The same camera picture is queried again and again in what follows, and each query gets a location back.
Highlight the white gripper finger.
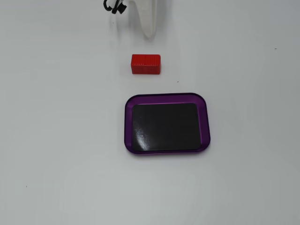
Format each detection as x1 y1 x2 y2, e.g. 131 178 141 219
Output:
130 0 158 39

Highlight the red textured cube block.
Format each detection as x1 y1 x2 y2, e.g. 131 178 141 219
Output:
131 54 162 75

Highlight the purple tray with black mat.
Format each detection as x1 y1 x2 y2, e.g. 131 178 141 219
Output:
124 92 211 156

